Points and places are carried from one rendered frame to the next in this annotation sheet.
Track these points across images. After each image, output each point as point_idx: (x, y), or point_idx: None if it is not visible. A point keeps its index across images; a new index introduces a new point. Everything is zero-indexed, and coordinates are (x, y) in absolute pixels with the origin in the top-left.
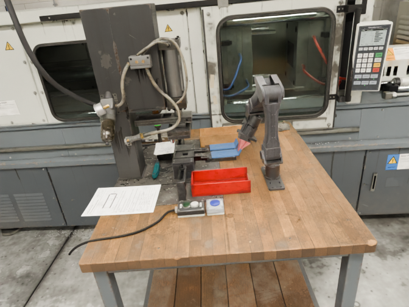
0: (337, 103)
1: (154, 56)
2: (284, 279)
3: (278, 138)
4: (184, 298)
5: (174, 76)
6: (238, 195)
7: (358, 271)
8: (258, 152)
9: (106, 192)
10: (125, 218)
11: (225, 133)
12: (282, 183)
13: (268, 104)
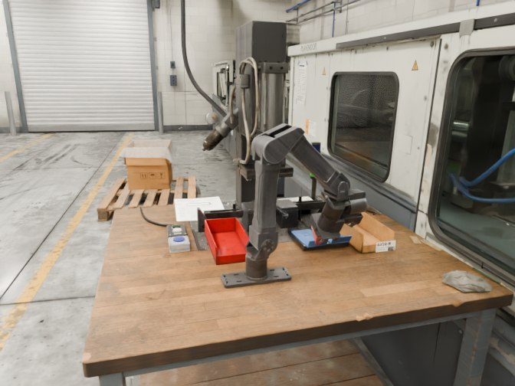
0: None
1: (250, 78)
2: None
3: (260, 220)
4: (216, 364)
5: (262, 105)
6: (209, 257)
7: None
8: (336, 265)
9: (211, 201)
10: (168, 214)
11: (376, 232)
12: (236, 283)
13: (255, 160)
